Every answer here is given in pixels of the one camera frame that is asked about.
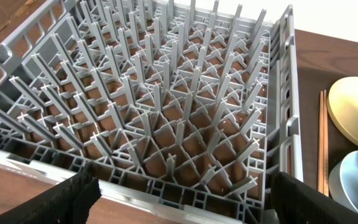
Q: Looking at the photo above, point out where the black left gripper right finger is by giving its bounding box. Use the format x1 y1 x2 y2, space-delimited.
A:
270 172 358 224

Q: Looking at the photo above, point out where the grey plastic dish rack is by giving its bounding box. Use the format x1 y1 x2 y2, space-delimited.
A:
0 0 303 223

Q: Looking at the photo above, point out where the light blue bowl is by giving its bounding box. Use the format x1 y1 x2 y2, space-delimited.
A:
329 151 358 213

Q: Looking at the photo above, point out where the yellow plate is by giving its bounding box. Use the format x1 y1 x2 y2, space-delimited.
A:
328 77 358 146

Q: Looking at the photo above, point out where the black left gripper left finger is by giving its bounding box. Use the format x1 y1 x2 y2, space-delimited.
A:
0 170 101 224

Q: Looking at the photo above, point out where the wooden chopstick right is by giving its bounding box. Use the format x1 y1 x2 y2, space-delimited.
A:
323 90 329 197

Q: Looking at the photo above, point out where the dark brown serving tray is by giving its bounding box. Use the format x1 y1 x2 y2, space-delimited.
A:
298 67 358 189

